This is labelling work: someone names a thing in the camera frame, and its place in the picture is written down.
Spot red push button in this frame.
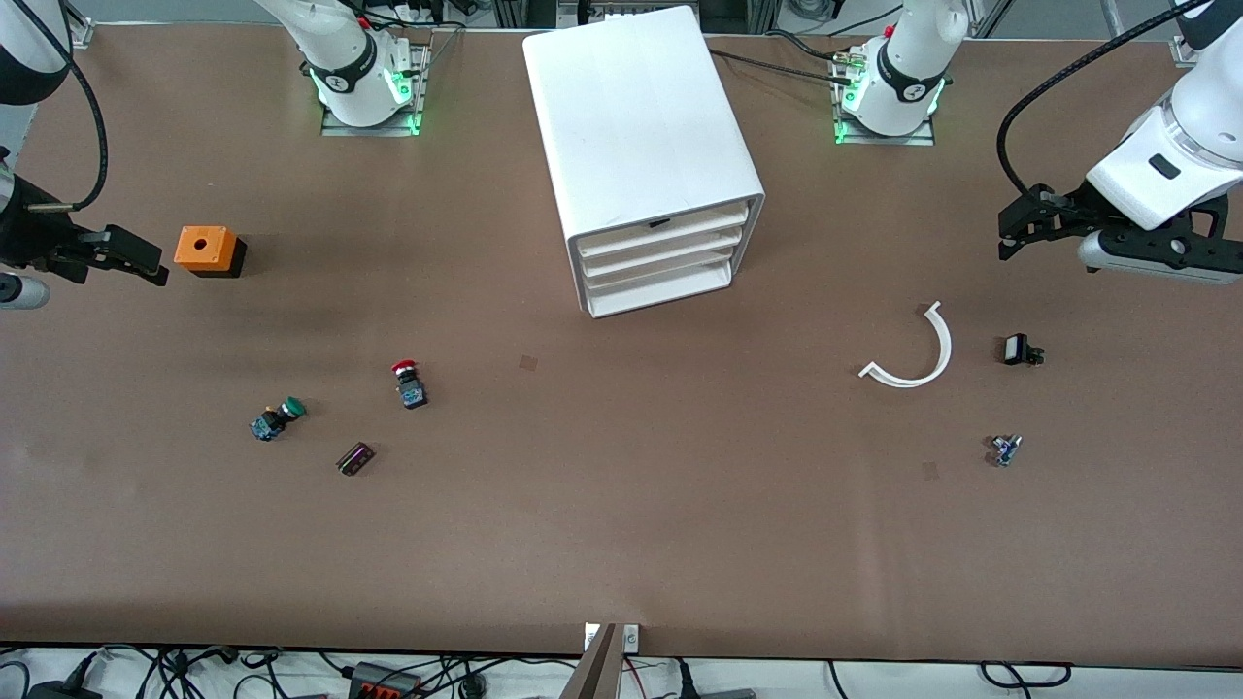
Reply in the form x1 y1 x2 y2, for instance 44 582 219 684
390 360 429 411

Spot white plastic drawer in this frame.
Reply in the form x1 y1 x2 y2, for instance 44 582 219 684
583 247 747 292
587 262 745 319
577 204 751 257
581 229 749 276

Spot green push button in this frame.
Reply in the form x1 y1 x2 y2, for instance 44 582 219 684
250 397 308 443

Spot white drawer cabinet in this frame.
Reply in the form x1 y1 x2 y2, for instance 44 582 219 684
522 5 766 320

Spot orange box with black base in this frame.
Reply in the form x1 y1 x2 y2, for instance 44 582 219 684
174 226 248 280

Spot white curved plastic piece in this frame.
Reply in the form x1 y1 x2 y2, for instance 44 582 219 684
858 301 954 389

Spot grey power strip red switches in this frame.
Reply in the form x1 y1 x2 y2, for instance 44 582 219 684
349 661 424 699

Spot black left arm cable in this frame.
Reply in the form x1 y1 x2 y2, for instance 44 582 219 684
997 5 1205 203

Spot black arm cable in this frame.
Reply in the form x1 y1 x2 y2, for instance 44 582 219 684
27 0 109 213
997 5 1205 203

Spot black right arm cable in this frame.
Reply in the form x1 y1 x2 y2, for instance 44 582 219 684
27 0 109 213

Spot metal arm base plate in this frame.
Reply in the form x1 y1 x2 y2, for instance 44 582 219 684
320 39 426 138
832 58 938 148

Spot black cable loop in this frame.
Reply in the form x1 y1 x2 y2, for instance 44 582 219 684
979 661 1075 691

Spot brown wooden post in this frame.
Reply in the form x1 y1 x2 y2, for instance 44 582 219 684
560 624 620 699

